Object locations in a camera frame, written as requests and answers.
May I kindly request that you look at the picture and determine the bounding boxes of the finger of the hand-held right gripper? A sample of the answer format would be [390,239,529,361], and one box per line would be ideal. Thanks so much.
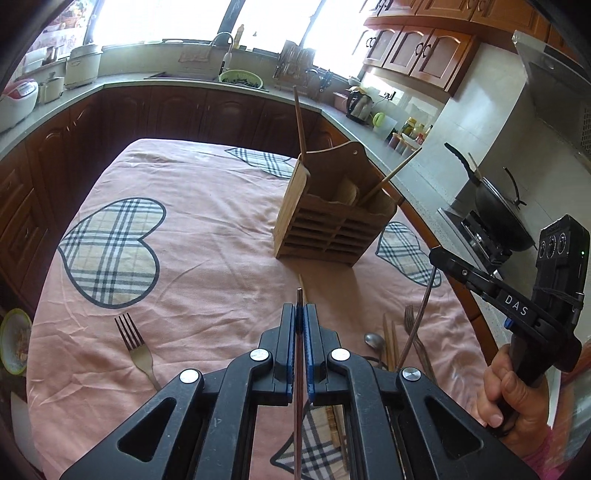
[428,247,502,301]

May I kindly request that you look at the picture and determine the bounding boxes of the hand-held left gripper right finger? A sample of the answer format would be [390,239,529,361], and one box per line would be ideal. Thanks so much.
[304,304,539,480]

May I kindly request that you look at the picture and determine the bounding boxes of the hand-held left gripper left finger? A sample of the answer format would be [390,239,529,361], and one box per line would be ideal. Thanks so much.
[60,302,298,480]

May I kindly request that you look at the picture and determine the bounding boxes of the stainless steel utensil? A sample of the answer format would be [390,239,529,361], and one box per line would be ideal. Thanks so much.
[396,270,441,372]

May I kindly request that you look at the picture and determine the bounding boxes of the dark brown chopstick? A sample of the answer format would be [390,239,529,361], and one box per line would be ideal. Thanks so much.
[292,287,305,480]
[293,85,310,172]

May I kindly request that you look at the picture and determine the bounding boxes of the stainless steel spoon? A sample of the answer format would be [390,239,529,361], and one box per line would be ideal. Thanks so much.
[364,332,387,370]

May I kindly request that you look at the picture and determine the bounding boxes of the stainless steel fork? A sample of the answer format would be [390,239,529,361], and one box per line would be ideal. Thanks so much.
[403,305,438,385]
[115,313,163,391]

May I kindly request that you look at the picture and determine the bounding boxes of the light wooden chopstick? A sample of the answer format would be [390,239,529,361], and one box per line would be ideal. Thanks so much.
[382,314,393,372]
[359,147,424,205]

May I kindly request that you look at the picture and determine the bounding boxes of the wooden utensil holder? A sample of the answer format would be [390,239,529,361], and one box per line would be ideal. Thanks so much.
[273,142,399,268]

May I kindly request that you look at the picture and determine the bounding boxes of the person's right hand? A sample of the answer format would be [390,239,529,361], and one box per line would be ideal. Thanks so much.
[478,344,561,437]

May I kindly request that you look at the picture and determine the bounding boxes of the gas stove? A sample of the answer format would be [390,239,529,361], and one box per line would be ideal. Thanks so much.
[438,208,514,278]

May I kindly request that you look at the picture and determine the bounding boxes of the black wok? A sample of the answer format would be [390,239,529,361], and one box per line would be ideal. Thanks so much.
[444,142,536,252]

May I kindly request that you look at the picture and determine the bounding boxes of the black wok lid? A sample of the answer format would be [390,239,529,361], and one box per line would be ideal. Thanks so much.
[502,166,528,208]

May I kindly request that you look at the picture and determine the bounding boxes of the pink printed tablecloth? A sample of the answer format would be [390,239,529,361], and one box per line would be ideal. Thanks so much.
[28,137,490,480]

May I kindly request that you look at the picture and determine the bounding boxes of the group of seasoning jars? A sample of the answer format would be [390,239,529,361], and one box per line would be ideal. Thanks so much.
[390,117,433,154]

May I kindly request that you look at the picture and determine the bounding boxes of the range hood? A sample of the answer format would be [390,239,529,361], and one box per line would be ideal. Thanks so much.
[512,31,591,160]

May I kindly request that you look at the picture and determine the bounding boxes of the electric kettle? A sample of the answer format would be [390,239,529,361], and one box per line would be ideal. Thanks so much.
[345,87,374,123]

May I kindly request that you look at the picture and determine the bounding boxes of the wooden upper cabinets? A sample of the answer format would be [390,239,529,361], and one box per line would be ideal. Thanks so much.
[362,0,591,95]

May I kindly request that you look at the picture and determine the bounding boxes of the green rimmed bowl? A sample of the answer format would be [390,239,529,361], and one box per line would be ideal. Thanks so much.
[0,308,33,377]

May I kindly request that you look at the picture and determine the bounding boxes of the green basin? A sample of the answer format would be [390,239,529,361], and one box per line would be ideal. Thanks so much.
[218,69,265,90]

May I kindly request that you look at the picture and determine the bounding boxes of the kitchen window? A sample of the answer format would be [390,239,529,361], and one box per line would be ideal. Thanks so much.
[88,0,384,47]

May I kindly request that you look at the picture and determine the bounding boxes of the kitchen sink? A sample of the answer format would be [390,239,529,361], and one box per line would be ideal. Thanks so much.
[145,71,219,83]

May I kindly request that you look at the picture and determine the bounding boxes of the steel kitchen faucet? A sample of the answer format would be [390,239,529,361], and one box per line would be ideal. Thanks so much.
[211,32,236,77]

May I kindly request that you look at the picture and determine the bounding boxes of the large white pot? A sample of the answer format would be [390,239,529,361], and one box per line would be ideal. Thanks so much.
[65,44,103,89]

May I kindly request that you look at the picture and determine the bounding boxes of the small white pot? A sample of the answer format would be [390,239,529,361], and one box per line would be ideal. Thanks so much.
[38,75,66,105]

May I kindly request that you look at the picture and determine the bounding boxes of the white and red rice cooker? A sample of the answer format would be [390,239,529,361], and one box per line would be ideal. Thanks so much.
[0,78,40,134]

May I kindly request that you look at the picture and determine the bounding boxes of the fruit printed window blind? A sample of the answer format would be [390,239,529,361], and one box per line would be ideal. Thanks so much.
[55,0,93,33]

